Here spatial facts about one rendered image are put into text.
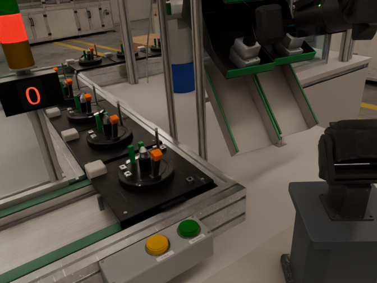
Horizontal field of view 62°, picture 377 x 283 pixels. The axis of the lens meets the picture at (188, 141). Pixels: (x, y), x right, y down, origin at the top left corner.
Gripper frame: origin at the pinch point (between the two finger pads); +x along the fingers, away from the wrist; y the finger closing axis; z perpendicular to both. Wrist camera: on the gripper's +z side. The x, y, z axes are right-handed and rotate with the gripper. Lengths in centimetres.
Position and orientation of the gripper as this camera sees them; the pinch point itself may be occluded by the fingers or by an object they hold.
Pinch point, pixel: (285, 24)
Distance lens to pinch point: 66.0
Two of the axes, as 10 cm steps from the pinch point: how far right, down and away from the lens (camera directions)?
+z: -1.6, -9.5, -2.5
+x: -3.6, -1.8, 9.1
